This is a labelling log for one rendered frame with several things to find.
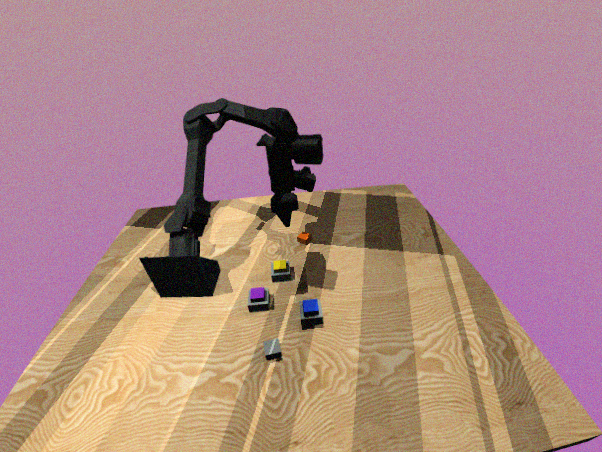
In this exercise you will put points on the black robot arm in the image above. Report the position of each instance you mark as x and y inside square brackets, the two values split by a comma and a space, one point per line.
[192, 209]

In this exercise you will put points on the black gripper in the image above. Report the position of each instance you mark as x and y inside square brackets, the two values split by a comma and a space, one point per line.
[283, 202]

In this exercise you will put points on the orange block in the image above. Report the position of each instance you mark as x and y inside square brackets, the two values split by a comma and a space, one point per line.
[304, 237]

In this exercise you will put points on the blue button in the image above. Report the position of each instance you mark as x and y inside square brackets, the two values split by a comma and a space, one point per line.
[311, 312]

